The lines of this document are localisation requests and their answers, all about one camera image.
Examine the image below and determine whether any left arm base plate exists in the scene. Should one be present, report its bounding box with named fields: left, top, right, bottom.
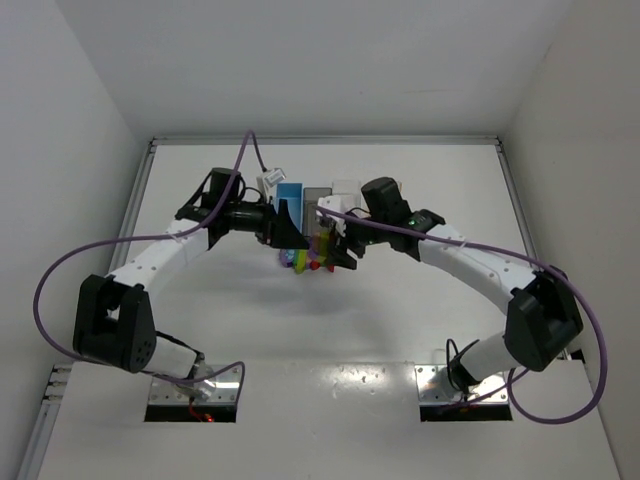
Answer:
left=148, top=361, right=245, bottom=407

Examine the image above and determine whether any lime green lego brick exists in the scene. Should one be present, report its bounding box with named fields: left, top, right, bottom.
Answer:
left=312, top=229, right=335, bottom=261

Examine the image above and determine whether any blue container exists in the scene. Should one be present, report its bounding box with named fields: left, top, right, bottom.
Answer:
left=275, top=182, right=304, bottom=232

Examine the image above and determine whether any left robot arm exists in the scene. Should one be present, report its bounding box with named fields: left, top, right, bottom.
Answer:
left=72, top=168, right=308, bottom=390

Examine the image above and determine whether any purple lego brick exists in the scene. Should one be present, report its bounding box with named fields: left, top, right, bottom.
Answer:
left=308, top=233, right=327, bottom=259

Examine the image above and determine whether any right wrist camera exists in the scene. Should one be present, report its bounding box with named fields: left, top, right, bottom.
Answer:
left=316, top=194, right=361, bottom=236

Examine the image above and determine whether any clear container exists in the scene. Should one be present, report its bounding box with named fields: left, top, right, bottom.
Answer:
left=331, top=179, right=361, bottom=196

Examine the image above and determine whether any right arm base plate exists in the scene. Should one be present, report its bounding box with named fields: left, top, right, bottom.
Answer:
left=414, top=362, right=512, bottom=407

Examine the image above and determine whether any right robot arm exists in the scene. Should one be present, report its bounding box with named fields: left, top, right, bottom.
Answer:
left=317, top=177, right=583, bottom=400

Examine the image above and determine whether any dark grey container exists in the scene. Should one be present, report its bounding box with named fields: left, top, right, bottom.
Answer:
left=302, top=187, right=332, bottom=237

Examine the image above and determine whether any red green red lego stack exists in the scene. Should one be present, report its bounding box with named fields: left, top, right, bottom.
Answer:
left=307, top=256, right=335, bottom=273

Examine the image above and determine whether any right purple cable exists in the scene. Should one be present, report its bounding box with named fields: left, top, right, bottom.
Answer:
left=314, top=208, right=608, bottom=422

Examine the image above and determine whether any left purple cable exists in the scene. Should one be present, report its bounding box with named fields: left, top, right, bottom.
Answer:
left=32, top=129, right=269, bottom=396

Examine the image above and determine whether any purple cable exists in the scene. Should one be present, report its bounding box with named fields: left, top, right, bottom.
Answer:
left=314, top=208, right=608, bottom=422
left=32, top=129, right=269, bottom=396

